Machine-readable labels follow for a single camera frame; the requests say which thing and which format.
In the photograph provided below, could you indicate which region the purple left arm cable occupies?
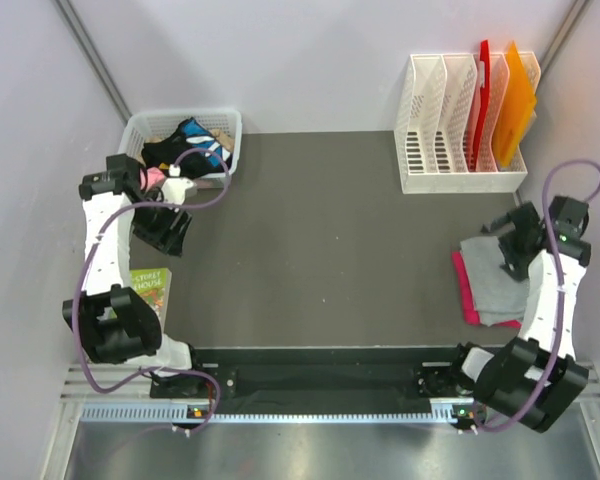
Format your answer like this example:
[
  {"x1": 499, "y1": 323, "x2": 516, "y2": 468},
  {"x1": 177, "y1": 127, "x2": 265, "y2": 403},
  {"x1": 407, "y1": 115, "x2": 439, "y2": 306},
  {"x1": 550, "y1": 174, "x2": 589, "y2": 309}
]
[{"x1": 73, "y1": 147, "x2": 232, "y2": 435}]

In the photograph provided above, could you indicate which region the aluminium frame rail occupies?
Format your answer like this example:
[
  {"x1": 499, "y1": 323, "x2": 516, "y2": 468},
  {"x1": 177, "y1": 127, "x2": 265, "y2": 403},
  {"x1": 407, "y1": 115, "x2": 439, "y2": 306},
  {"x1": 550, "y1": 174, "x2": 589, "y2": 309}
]
[{"x1": 59, "y1": 362, "x2": 600, "y2": 426}]

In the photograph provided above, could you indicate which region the black and blue t shirt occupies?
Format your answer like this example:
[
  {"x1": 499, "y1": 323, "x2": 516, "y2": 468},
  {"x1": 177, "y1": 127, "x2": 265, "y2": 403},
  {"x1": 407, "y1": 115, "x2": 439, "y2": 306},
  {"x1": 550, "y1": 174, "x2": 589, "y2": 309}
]
[{"x1": 141, "y1": 117, "x2": 233, "y2": 179}]

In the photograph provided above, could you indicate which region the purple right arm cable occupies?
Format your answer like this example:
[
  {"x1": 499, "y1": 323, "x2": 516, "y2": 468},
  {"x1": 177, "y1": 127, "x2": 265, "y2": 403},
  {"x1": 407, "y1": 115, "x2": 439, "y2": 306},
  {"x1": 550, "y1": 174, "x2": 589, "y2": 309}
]
[{"x1": 472, "y1": 158, "x2": 600, "y2": 435}]

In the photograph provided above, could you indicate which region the folded magenta t shirt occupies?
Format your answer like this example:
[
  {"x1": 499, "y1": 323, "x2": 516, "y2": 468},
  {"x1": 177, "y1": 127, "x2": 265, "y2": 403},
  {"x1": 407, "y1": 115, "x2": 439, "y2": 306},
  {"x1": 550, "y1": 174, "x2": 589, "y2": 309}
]
[{"x1": 451, "y1": 251, "x2": 521, "y2": 329}]

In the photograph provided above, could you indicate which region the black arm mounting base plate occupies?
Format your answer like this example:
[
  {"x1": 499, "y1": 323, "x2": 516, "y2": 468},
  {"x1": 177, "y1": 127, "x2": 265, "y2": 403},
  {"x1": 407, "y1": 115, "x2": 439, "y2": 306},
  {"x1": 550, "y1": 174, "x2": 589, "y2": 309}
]
[{"x1": 148, "y1": 347, "x2": 481, "y2": 416}]

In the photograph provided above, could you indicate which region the orange plastic folder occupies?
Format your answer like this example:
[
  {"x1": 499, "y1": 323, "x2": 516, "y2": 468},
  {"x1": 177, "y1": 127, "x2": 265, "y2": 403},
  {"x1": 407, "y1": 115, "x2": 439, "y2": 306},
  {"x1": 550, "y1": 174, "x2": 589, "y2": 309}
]
[{"x1": 492, "y1": 41, "x2": 540, "y2": 170}]

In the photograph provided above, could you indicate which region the white plastic laundry basket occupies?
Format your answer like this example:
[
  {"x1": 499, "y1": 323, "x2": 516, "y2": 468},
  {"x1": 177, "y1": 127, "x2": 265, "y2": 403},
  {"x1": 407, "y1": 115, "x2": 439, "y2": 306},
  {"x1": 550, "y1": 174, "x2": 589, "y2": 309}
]
[{"x1": 118, "y1": 108, "x2": 243, "y2": 175}]

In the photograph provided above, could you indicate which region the green children's book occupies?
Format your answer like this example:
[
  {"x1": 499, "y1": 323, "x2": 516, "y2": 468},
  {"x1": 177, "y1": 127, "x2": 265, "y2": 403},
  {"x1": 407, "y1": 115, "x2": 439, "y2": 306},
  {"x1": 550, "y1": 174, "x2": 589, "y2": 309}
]
[{"x1": 131, "y1": 268, "x2": 172, "y2": 329}]

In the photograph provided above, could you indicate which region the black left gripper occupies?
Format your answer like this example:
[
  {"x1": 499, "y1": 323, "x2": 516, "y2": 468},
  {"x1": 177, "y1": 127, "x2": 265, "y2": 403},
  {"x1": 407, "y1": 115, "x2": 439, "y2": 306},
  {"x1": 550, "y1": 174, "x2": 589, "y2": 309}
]
[{"x1": 131, "y1": 193, "x2": 192, "y2": 258}]

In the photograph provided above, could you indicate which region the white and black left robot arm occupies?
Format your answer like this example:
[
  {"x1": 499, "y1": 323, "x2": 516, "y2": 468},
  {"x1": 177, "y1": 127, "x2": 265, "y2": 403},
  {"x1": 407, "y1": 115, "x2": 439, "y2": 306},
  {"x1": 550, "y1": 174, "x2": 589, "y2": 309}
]
[{"x1": 62, "y1": 154, "x2": 207, "y2": 397}]

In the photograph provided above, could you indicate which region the light pink t shirt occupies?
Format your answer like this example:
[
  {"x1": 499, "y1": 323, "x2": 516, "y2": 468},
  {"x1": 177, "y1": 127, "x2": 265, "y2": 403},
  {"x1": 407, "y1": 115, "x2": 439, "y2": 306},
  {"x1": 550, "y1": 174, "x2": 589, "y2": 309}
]
[{"x1": 140, "y1": 167, "x2": 166, "y2": 191}]

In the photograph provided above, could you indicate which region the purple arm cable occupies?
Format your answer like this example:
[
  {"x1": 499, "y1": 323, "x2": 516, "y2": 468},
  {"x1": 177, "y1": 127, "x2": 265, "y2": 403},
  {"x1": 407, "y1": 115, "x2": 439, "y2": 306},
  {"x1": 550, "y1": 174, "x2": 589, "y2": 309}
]
[
  {"x1": 472, "y1": 158, "x2": 600, "y2": 435},
  {"x1": 73, "y1": 147, "x2": 232, "y2": 435}
]

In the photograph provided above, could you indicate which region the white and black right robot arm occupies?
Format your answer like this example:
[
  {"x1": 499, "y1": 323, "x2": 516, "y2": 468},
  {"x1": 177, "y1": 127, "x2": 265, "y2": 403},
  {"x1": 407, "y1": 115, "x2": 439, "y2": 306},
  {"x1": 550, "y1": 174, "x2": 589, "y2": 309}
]
[{"x1": 446, "y1": 196, "x2": 591, "y2": 432}]

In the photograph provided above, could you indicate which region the red plastic folder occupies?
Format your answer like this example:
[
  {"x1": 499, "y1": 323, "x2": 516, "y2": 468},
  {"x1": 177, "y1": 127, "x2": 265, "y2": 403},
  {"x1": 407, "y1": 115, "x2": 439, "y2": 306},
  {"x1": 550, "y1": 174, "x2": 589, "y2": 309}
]
[{"x1": 468, "y1": 39, "x2": 491, "y2": 172}]

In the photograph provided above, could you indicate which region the grey t shirt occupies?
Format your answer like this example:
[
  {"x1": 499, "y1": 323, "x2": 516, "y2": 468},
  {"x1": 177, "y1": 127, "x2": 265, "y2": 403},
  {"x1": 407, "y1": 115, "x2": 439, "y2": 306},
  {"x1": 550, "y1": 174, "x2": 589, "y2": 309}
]
[{"x1": 460, "y1": 236, "x2": 529, "y2": 326}]

